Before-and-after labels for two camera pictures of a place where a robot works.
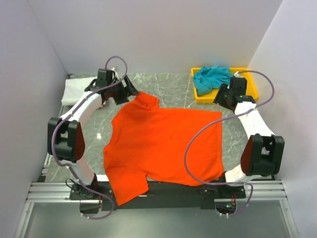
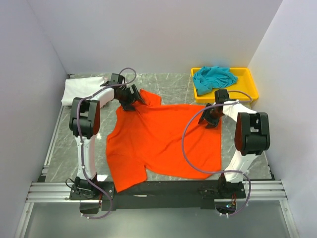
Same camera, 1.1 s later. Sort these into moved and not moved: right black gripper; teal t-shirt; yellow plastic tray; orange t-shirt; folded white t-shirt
Moved: right black gripper; orange t-shirt
Not moved: folded white t-shirt; teal t-shirt; yellow plastic tray
